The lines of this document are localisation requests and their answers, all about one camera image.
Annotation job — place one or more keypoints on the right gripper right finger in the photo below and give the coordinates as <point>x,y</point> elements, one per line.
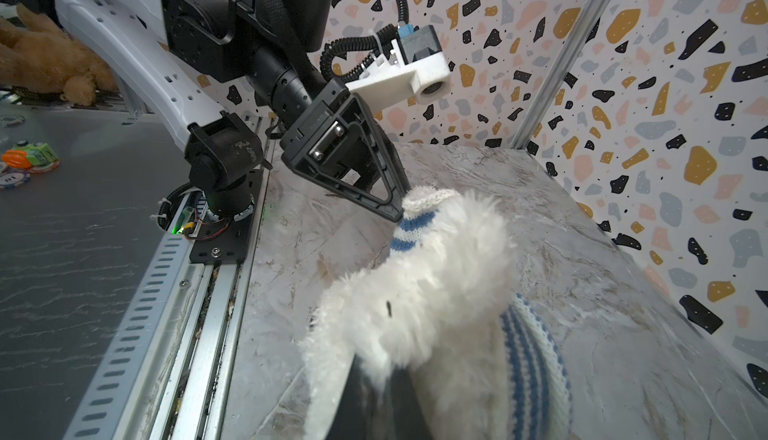
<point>403,417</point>

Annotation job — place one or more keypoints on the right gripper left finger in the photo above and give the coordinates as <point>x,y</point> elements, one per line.
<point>354,416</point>

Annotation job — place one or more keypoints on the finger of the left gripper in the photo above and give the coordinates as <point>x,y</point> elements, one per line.
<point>364,167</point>

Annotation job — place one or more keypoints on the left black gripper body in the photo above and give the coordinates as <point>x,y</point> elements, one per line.
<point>307,142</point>

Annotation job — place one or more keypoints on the white fluffy teddy bear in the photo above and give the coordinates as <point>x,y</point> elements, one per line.
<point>433,308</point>

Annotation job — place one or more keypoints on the blue white striped knit sweater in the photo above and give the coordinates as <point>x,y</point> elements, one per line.
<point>534,374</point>

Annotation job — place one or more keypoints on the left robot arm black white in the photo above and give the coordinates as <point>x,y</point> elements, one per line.
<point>267,41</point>

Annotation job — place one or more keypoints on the brown plush toy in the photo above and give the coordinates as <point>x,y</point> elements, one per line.
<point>42,58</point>

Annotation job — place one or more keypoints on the colourful small toys pile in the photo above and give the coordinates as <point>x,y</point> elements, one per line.
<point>21,159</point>

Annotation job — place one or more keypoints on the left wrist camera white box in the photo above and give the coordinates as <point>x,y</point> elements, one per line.
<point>417,68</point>

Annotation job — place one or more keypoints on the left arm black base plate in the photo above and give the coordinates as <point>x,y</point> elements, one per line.
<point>228,218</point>

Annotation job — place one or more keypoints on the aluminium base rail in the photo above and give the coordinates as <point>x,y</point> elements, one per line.
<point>167,371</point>

